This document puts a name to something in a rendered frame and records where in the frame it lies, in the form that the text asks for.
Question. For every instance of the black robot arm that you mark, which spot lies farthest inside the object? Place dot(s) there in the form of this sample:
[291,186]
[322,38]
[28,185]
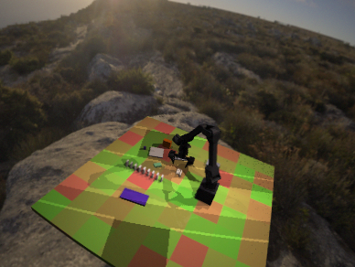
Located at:
[213,134]

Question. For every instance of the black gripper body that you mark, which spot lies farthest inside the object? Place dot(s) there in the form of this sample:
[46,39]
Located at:
[182,155]

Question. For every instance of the purple flat rectangular block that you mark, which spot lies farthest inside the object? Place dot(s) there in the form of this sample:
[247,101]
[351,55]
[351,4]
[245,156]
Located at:
[134,196]

